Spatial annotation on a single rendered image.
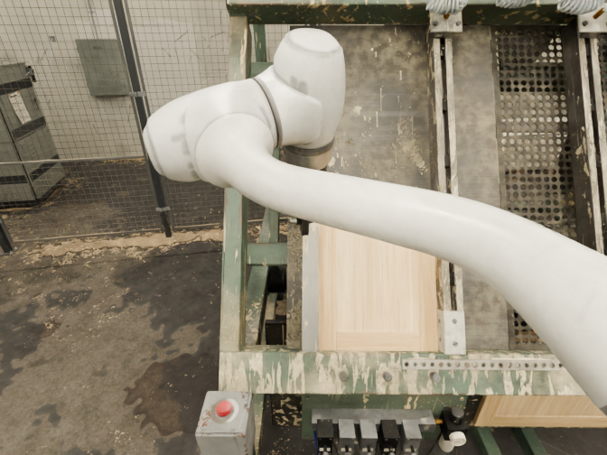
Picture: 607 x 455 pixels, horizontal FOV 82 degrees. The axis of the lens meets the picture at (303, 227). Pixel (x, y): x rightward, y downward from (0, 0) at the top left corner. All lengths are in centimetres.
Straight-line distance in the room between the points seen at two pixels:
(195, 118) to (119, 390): 207
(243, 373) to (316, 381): 22
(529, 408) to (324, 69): 168
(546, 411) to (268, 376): 125
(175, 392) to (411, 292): 152
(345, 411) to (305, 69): 100
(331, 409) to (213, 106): 99
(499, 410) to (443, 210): 158
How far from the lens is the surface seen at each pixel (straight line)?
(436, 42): 136
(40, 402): 256
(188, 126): 45
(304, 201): 35
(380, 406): 123
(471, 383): 125
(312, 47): 49
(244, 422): 98
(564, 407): 198
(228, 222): 113
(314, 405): 121
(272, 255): 118
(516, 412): 190
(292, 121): 50
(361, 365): 114
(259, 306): 145
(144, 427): 220
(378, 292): 115
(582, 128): 147
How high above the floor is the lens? 176
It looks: 29 degrees down
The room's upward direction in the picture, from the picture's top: straight up
